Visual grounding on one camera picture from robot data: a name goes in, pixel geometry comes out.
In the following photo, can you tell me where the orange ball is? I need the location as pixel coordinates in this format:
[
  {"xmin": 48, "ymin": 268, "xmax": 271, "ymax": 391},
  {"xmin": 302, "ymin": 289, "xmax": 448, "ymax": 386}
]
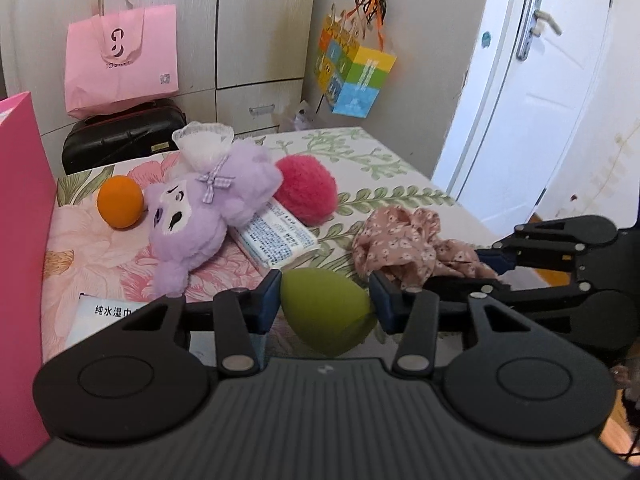
[{"xmin": 96, "ymin": 175, "xmax": 146, "ymax": 231}]

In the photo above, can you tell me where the green makeup sponge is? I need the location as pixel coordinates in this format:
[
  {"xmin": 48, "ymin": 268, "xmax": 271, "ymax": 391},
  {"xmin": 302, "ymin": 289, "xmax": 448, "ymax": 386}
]
[{"xmin": 280, "ymin": 267, "xmax": 378, "ymax": 358}]

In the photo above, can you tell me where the purple plush toy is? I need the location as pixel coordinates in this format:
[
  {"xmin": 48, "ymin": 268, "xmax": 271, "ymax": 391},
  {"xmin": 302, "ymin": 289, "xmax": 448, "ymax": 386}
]
[{"xmin": 144, "ymin": 137, "xmax": 285, "ymax": 298}]

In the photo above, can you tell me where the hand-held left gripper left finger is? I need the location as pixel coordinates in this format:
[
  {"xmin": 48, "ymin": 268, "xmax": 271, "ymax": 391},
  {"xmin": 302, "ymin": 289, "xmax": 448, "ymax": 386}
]
[{"xmin": 120, "ymin": 269, "xmax": 282, "ymax": 378}]

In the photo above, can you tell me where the pink cardboard box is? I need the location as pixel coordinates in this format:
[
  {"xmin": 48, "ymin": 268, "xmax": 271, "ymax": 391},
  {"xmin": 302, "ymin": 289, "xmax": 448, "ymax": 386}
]
[{"xmin": 0, "ymin": 91, "xmax": 58, "ymax": 468}]

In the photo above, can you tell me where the white wet wipes pack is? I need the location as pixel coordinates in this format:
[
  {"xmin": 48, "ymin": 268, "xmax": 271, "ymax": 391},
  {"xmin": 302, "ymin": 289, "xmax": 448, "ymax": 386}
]
[{"xmin": 64, "ymin": 292, "xmax": 151, "ymax": 351}]

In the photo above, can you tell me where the floral bed sheet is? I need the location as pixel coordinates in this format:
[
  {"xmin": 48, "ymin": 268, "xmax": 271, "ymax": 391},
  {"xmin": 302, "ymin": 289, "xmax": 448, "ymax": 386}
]
[{"xmin": 40, "ymin": 126, "xmax": 506, "ymax": 366}]

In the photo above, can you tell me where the white mesh bath puff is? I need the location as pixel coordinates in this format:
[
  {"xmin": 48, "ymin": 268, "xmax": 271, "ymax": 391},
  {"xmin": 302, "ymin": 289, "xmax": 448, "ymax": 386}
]
[{"xmin": 171, "ymin": 121, "xmax": 236, "ymax": 171}]

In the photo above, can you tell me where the pink floral scrunchie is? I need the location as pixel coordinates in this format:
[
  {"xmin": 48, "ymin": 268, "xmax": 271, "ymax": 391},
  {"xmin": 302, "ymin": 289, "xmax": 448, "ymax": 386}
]
[{"xmin": 351, "ymin": 206, "xmax": 501, "ymax": 291}]

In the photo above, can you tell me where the beige wooden wardrobe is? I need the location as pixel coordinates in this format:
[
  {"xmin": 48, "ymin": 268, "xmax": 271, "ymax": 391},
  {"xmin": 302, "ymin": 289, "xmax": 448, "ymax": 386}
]
[{"xmin": 0, "ymin": 0, "xmax": 321, "ymax": 161}]

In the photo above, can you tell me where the pink fluffy pompom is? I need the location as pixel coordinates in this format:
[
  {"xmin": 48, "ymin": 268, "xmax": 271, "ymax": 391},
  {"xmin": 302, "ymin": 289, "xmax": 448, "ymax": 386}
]
[{"xmin": 272, "ymin": 154, "xmax": 340, "ymax": 227}]

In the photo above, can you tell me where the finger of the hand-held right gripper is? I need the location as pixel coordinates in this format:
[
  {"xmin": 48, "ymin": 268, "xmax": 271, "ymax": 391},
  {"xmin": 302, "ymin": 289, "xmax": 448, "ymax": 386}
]
[
  {"xmin": 422, "ymin": 277, "xmax": 591, "ymax": 315},
  {"xmin": 474, "ymin": 216, "xmax": 583, "ymax": 275}
]

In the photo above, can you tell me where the black suitcase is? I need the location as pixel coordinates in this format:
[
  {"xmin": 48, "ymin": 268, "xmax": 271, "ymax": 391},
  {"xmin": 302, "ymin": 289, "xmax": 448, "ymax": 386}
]
[{"xmin": 61, "ymin": 98, "xmax": 188, "ymax": 176}]

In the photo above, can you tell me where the small purple plush charm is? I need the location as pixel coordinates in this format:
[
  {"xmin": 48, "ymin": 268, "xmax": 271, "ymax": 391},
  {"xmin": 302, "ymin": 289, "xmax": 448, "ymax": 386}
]
[{"xmin": 277, "ymin": 100, "xmax": 316, "ymax": 133}]

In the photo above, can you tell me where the pink paper shopping bag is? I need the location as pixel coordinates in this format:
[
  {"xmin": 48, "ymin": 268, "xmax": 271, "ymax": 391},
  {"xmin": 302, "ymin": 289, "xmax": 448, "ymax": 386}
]
[{"xmin": 65, "ymin": 0, "xmax": 180, "ymax": 121}]

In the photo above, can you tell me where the colourful gift bag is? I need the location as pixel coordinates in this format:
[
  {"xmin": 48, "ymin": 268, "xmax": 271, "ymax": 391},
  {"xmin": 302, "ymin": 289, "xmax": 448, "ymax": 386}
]
[{"xmin": 314, "ymin": 2, "xmax": 398, "ymax": 118}]

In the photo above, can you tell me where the white tissue pack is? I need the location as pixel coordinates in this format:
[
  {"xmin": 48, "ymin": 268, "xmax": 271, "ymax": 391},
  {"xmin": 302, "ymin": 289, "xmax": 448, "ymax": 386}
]
[{"xmin": 229, "ymin": 197, "xmax": 320, "ymax": 277}]

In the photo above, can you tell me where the silver door handle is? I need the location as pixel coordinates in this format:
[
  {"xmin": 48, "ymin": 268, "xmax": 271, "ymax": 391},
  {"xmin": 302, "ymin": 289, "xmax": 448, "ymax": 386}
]
[{"xmin": 516, "ymin": 0, "xmax": 563, "ymax": 61}]

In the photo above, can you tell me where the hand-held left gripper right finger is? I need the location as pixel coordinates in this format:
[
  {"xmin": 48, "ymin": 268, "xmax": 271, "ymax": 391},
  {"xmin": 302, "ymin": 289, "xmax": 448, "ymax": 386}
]
[{"xmin": 369, "ymin": 271, "xmax": 532, "ymax": 377}]

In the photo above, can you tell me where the white door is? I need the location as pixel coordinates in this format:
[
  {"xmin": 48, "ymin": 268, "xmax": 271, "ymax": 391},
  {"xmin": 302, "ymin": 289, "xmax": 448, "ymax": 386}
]
[{"xmin": 431, "ymin": 0, "xmax": 617, "ymax": 223}]

